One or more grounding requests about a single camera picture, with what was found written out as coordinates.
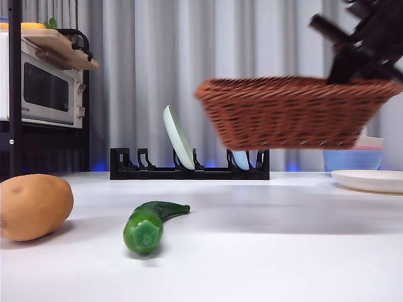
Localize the grey curtain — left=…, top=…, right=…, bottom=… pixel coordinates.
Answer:
left=0, top=0, right=403, bottom=173

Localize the wooden cutting board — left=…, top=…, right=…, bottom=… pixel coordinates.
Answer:
left=21, top=29, right=101, bottom=70

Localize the tan potato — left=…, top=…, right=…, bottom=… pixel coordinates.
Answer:
left=0, top=174, right=74, bottom=242

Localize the pale green plate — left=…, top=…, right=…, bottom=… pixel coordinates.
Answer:
left=162, top=105, right=196, bottom=171

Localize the black dish rack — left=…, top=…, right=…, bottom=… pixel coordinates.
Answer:
left=110, top=147, right=271, bottom=181

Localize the brown wicker basket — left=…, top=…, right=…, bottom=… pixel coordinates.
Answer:
left=193, top=75, right=402, bottom=150

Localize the black metal shelf frame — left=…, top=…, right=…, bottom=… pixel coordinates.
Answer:
left=0, top=0, right=92, bottom=182

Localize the blue bowl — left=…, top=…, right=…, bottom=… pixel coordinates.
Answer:
left=322, top=149, right=384, bottom=172

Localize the cream toaster oven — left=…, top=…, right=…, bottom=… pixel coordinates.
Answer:
left=21, top=37, right=86, bottom=130

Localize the white plate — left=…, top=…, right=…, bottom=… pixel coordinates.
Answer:
left=331, top=169, right=403, bottom=194

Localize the green curved cucumber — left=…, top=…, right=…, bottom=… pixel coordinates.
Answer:
left=122, top=201, right=191, bottom=255

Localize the white box appliance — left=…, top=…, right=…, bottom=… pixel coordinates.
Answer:
left=0, top=30, right=10, bottom=122

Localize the pink bowl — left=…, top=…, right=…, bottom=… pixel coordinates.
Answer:
left=354, top=143, right=384, bottom=152

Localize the light blue plate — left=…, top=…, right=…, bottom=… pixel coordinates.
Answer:
left=231, top=150, right=250, bottom=170

